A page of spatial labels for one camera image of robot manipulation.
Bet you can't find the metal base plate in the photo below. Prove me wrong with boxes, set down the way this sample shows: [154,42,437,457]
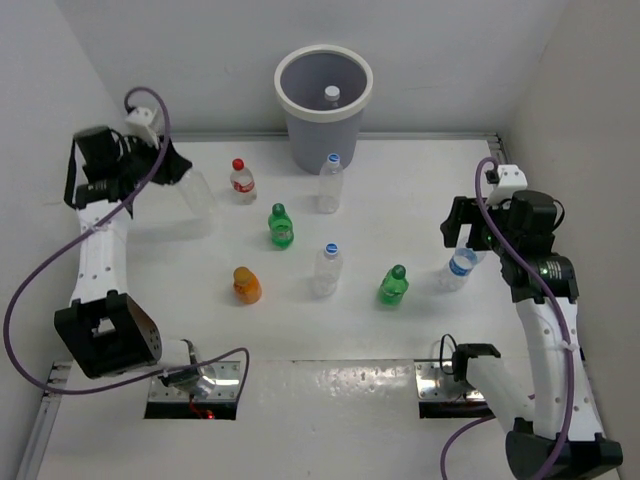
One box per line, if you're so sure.
[147,360,246,404]
[414,360,484,403]

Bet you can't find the aluminium frame rail left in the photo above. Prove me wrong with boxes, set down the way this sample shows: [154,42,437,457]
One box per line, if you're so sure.
[16,361,72,480]

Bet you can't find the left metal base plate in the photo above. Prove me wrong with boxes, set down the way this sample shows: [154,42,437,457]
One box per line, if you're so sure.
[147,360,246,404]

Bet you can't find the water bottle blue label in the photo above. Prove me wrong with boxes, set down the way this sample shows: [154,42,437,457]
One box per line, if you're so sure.
[438,247,486,292]

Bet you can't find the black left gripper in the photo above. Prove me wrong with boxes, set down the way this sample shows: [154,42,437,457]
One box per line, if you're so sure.
[114,131,191,186]

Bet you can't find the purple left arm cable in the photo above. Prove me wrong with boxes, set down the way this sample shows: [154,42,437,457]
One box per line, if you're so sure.
[2,87,251,397]

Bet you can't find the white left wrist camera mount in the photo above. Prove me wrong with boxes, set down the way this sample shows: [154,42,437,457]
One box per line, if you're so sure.
[125,107,164,148]

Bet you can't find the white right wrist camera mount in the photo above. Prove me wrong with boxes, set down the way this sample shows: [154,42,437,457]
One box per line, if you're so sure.
[486,164,528,206]

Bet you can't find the green bottle right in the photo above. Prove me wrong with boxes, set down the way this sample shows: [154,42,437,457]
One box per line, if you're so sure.
[377,264,409,307]

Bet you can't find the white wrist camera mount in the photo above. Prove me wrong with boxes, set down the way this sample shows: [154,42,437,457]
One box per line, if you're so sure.
[125,107,164,148]
[486,164,528,206]

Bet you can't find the red cap cola bottle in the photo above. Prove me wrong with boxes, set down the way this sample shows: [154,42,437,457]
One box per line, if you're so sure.
[230,158,257,205]

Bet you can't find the large clear bottle white cap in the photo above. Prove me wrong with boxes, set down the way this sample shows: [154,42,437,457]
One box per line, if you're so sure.
[318,85,344,111]

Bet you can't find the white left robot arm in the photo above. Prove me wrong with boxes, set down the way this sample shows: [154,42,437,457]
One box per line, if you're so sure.
[54,126,213,379]

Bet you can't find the clear bottle blue cap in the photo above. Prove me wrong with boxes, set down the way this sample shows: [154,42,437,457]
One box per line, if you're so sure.
[312,242,343,297]
[175,168,216,240]
[318,153,344,214]

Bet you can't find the orange juice bottle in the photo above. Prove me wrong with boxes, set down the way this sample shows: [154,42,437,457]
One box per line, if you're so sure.
[233,266,262,305]

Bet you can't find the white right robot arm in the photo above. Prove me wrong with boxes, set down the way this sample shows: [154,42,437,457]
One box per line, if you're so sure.
[440,190,623,479]

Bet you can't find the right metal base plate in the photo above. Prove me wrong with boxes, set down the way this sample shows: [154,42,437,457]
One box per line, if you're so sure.
[414,360,484,403]

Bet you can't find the grey plastic waste bin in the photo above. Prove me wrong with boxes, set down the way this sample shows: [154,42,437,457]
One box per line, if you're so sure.
[274,44,373,175]

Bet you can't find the green bottle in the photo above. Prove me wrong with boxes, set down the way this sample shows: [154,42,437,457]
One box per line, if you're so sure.
[377,264,409,307]
[268,203,294,249]

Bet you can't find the green bottle centre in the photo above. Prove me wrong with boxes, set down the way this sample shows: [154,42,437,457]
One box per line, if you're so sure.
[268,203,294,249]

